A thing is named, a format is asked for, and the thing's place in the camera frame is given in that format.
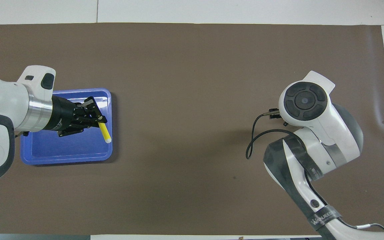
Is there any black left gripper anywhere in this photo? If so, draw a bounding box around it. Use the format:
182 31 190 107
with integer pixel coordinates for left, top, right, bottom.
42 96 107 138

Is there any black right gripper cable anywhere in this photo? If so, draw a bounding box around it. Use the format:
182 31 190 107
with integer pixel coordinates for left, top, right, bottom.
245 108 300 160

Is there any brown table mat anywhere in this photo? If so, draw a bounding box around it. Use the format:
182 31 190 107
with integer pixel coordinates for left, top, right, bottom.
0 23 384 236

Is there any blue plastic tray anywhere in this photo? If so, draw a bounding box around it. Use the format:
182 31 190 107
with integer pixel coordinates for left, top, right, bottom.
20 88 113 166

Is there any yellow pen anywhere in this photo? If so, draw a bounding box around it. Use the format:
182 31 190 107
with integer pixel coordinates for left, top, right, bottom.
98 122 112 144

